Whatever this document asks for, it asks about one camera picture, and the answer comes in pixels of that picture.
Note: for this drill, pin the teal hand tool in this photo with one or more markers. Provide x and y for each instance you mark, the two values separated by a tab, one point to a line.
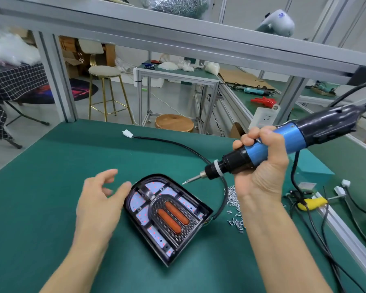
255	91

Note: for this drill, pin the green workbench white legs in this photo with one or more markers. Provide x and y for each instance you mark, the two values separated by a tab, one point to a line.
323	94

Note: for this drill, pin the person's left hand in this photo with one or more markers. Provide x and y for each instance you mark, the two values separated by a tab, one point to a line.
100	207

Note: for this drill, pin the teal power supply box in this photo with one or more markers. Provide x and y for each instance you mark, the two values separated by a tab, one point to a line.
314	171

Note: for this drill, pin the heap of small silver screws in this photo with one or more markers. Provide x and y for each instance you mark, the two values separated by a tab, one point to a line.
235	207

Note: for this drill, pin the white crumpled bag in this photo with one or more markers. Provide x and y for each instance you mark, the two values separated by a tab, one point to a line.
211	67

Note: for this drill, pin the blue black electric screwdriver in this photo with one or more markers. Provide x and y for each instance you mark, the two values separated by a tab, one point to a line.
317	128

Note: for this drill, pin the brown wooden cabinet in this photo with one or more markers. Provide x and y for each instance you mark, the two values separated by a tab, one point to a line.
107	55

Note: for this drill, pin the white handheld device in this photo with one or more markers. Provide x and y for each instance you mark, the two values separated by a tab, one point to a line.
276	22

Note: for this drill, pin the aluminium shelf frame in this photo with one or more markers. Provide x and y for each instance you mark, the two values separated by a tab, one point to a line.
171	30

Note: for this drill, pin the white plastic bags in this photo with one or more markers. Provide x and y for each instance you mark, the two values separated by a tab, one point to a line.
12	48

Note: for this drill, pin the small green workbench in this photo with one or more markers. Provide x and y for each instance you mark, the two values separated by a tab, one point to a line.
177	75

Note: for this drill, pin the white power strip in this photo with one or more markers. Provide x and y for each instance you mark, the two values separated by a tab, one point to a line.
263	117

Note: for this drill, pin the red tool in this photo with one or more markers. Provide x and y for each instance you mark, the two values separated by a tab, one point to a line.
265	102

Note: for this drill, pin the black checked cloth table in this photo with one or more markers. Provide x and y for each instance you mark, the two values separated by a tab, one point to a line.
15	82

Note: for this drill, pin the person's right hand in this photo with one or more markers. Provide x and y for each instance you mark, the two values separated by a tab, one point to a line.
265	174

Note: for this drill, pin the person's right forearm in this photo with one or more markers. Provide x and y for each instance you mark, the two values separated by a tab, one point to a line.
283	247

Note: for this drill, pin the round brown wooden stool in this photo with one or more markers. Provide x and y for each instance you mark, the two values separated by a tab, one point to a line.
174	122

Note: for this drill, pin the black cover orange strips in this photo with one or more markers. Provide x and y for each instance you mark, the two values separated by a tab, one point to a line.
171	216

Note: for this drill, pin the yellow plug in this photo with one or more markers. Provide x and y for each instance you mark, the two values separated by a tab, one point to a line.
312	203

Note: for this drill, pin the clear bag of screws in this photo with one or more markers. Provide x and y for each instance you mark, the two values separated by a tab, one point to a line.
177	4

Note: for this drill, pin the colourful round rug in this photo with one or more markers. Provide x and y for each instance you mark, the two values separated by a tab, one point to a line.
79	88

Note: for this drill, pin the round beige stool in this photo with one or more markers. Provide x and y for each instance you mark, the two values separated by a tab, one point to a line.
103	71

